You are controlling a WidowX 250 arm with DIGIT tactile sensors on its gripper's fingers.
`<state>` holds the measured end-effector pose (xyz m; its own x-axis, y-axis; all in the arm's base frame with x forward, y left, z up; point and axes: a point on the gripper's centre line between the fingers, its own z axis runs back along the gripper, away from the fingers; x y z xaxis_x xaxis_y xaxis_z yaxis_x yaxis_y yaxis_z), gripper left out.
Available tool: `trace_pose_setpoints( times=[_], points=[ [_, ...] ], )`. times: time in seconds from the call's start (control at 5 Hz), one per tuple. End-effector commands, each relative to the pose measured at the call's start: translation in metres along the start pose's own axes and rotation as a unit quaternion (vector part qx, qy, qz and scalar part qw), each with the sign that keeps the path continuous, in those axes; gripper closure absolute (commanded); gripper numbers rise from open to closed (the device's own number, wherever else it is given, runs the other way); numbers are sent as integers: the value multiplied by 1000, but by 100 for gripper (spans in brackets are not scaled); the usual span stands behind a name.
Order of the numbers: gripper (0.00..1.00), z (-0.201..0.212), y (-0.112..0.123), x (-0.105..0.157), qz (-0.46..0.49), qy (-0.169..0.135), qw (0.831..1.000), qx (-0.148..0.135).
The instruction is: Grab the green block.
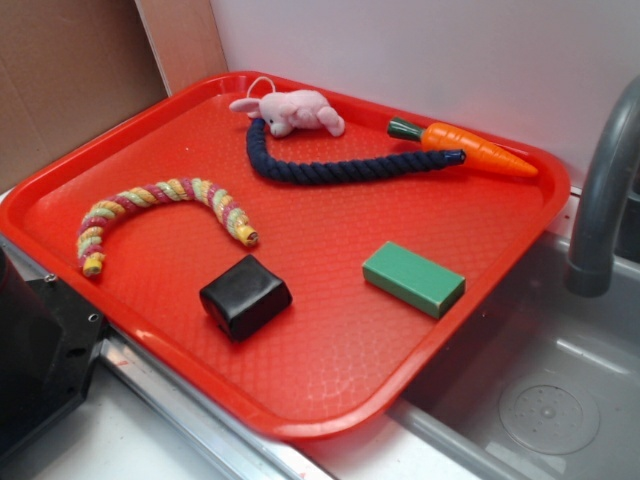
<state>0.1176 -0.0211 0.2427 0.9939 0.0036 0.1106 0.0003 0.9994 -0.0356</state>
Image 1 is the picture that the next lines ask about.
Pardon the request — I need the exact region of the green rectangular block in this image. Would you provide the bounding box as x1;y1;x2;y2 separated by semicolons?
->
362;242;466;319

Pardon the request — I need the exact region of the black rounded block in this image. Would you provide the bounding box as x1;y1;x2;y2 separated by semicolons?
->
199;255;292;342

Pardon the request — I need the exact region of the red plastic tray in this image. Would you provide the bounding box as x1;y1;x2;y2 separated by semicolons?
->
1;72;570;440

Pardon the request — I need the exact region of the pink plush bunny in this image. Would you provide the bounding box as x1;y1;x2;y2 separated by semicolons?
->
229;76;346;138

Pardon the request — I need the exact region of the orange plastic carrot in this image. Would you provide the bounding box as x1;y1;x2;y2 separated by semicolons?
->
387;117;538;178

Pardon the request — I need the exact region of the grey toy sink basin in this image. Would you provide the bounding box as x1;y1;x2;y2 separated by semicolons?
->
403;234;639;479

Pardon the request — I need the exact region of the grey toy faucet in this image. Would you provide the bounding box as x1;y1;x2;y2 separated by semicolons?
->
565;78;639;297

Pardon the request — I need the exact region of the brown cardboard panel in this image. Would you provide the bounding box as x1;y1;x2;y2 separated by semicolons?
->
1;1;227;191

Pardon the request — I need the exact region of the navy blue twisted rope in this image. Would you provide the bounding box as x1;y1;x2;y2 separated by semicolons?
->
245;117;467;187

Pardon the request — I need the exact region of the multicolour twisted rope toy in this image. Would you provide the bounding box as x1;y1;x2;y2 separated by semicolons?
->
76;178;259;278

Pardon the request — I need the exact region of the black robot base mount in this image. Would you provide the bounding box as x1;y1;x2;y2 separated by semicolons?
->
1;253;107;463

